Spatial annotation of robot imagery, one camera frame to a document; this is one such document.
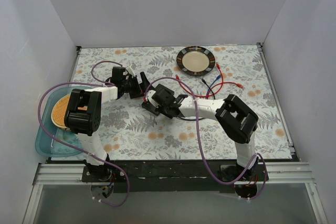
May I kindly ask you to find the black ethernet cable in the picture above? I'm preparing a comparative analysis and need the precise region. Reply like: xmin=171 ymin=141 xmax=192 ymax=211
xmin=181 ymin=77 xmax=218 ymax=122

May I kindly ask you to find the black network switch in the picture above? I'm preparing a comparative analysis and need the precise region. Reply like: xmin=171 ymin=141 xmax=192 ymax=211
xmin=141 ymin=102 xmax=160 ymax=116

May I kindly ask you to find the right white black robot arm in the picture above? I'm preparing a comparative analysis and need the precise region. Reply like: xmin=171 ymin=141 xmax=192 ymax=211
xmin=142 ymin=84 xmax=258 ymax=185

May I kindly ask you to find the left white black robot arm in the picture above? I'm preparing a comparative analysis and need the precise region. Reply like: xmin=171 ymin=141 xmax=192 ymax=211
xmin=64 ymin=67 xmax=150 ymax=182

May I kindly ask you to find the floral tablecloth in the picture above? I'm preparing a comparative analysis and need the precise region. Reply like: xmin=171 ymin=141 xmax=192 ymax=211
xmin=73 ymin=45 xmax=291 ymax=160

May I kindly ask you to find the dark rimmed beige plate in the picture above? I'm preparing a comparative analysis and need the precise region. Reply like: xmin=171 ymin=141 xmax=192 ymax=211
xmin=176 ymin=46 xmax=216 ymax=76

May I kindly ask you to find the orange woven round plate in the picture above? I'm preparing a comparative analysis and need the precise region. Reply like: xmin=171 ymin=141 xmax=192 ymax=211
xmin=51 ymin=94 xmax=70 ymax=130

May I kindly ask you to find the teal plastic tray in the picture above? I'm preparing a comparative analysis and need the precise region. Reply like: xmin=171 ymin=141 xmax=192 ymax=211
xmin=35 ymin=87 xmax=81 ymax=157

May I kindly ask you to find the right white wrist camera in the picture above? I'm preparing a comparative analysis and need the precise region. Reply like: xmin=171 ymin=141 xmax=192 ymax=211
xmin=144 ymin=90 xmax=156 ymax=103

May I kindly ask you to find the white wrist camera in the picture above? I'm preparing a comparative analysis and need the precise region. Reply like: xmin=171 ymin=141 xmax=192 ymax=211
xmin=144 ymin=90 xmax=156 ymax=103
xmin=126 ymin=66 xmax=136 ymax=77

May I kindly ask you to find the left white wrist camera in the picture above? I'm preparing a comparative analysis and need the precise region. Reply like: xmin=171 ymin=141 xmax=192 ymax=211
xmin=126 ymin=66 xmax=136 ymax=77

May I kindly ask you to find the red ethernet cable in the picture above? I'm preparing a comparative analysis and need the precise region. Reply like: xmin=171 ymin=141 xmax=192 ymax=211
xmin=175 ymin=62 xmax=244 ymax=99

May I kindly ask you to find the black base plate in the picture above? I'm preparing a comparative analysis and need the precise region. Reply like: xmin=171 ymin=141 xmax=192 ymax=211
xmin=81 ymin=159 xmax=265 ymax=193

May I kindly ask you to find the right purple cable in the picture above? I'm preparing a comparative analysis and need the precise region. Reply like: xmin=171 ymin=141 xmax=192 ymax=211
xmin=145 ymin=77 xmax=269 ymax=200

